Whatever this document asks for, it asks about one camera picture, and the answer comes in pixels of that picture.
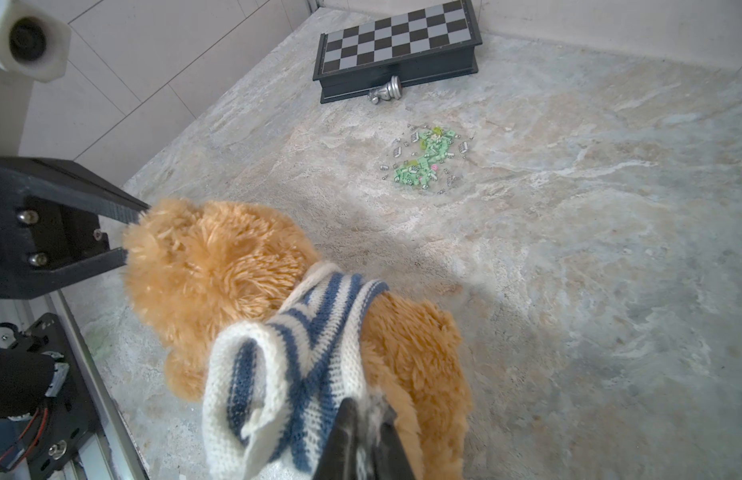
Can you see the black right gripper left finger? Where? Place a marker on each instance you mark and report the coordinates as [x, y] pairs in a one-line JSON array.
[[339, 458]]

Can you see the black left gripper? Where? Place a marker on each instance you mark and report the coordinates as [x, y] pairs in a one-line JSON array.
[[50, 232]]

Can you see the brown teddy bear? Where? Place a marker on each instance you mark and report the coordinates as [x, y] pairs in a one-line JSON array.
[[193, 270]]

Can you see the aluminium mounting rail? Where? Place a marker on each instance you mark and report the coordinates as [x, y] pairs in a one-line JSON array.
[[111, 453]]

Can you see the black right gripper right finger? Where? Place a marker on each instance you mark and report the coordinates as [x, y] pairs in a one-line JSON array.
[[388, 458]]

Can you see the silver chess piece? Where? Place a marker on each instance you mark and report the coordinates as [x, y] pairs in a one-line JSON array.
[[389, 91]]

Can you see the blue white striped sweater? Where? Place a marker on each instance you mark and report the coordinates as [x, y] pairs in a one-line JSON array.
[[274, 387]]

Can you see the folded black chess board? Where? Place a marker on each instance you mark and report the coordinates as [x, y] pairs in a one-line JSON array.
[[421, 46]]

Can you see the green brick pattern plastic bag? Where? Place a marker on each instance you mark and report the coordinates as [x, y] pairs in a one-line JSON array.
[[426, 159]]

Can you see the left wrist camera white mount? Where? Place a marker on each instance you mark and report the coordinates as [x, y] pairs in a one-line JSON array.
[[33, 43]]

